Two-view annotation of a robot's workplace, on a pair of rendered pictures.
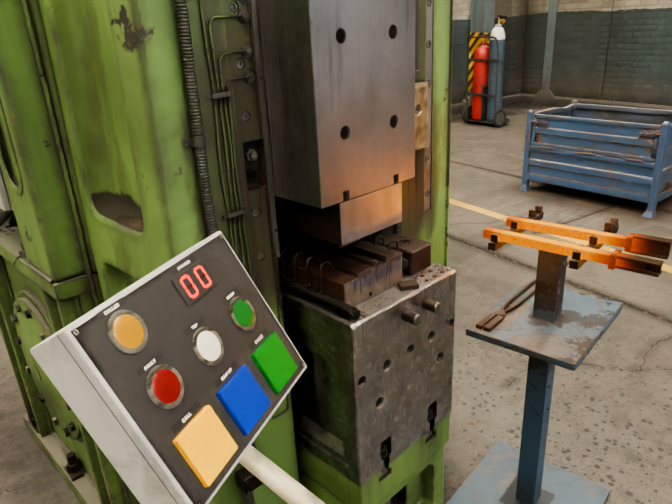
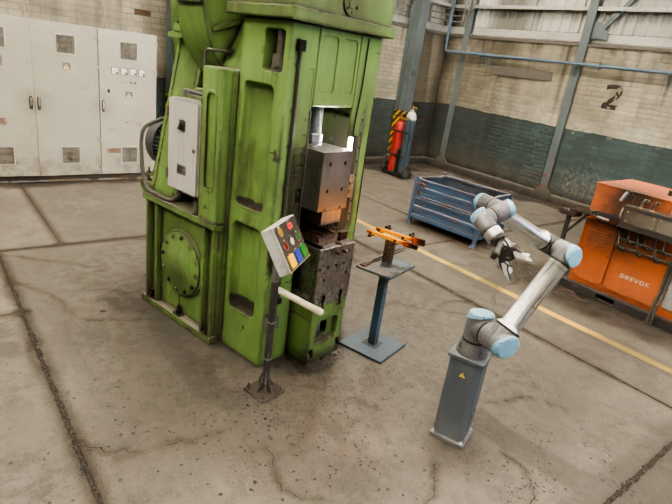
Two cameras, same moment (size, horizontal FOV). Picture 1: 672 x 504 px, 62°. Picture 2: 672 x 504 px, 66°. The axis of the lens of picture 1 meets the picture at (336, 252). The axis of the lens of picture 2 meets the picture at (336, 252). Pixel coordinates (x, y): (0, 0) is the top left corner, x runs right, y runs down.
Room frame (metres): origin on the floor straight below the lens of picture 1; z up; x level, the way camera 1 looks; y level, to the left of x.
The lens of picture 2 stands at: (-2.17, 0.36, 2.12)
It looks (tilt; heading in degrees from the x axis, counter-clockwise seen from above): 20 degrees down; 351
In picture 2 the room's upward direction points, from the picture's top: 8 degrees clockwise
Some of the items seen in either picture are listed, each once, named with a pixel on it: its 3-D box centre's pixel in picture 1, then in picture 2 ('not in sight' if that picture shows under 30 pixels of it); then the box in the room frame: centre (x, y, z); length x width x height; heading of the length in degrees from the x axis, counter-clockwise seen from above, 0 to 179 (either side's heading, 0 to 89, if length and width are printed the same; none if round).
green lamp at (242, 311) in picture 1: (242, 313); not in sight; (0.79, 0.15, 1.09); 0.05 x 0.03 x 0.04; 133
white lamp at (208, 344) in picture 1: (208, 346); not in sight; (0.70, 0.19, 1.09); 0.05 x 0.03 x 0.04; 133
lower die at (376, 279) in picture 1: (313, 256); (306, 229); (1.33, 0.06, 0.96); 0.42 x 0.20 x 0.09; 43
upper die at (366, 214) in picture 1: (309, 196); (308, 208); (1.33, 0.06, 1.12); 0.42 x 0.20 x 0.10; 43
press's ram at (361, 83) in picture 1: (315, 90); (317, 173); (1.35, 0.03, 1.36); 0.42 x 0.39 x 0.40; 43
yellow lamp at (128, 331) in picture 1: (128, 331); not in sight; (0.62, 0.27, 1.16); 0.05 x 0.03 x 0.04; 133
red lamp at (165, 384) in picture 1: (165, 386); not in sight; (0.60, 0.23, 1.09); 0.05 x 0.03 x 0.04; 133
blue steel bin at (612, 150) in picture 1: (608, 152); (458, 207); (4.74, -2.38, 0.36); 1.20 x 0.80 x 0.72; 38
